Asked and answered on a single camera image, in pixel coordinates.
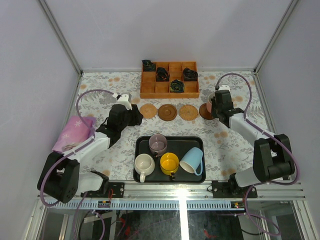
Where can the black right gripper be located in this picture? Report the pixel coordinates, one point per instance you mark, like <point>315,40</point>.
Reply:
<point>213,113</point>

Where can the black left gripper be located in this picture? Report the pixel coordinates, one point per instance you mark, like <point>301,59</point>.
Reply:
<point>133,114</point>

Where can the pink cup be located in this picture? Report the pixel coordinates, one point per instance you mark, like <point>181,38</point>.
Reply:
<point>209,102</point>

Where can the dark wooden coaster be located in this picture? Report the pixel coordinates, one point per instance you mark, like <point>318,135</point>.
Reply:
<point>167,112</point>
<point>204,113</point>

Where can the woven rattan coaster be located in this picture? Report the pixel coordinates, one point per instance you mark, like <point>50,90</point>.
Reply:
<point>148,110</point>
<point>188,112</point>

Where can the light blue cup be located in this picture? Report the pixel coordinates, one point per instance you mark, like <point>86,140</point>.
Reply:
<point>192,161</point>

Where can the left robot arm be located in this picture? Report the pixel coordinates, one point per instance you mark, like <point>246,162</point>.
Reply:
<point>61,177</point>

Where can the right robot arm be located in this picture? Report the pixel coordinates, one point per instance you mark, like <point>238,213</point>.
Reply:
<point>272,156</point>

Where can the purple cup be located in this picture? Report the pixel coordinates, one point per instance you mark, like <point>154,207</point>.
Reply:
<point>158,144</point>

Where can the white cup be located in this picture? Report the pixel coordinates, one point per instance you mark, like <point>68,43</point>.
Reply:
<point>144,165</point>

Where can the yellow cup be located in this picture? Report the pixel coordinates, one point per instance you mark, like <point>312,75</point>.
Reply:
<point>169,165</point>

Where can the wooden compartment tray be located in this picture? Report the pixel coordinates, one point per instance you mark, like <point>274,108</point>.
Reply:
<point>151,89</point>

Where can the rolled dark cloth right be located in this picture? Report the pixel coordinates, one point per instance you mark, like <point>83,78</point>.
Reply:
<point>190,75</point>

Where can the rolled dark cloth orange pattern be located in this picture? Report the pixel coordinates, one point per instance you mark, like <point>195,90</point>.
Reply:
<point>162,75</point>

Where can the rolled dark cloth green floral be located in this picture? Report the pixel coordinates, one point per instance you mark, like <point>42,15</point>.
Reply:
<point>177,86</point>

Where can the black serving tray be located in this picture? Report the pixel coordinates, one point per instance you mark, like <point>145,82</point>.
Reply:
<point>179,145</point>

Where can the rolled dark cloth back-left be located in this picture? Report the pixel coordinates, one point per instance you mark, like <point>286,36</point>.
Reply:
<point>148,66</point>

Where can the pink patterned cloth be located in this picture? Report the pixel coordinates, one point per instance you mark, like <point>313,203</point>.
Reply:
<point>74,133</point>

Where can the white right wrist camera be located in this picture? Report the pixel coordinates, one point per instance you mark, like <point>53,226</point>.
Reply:
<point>222,87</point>

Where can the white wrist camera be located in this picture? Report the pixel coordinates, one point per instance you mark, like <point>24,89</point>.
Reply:
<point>222,87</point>
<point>123,99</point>

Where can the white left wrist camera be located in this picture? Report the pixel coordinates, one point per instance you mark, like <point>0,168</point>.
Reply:
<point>123,99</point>

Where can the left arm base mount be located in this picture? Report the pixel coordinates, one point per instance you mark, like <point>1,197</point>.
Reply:
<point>110,187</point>

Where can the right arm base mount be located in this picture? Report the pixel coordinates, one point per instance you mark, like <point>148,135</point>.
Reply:
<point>225,188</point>

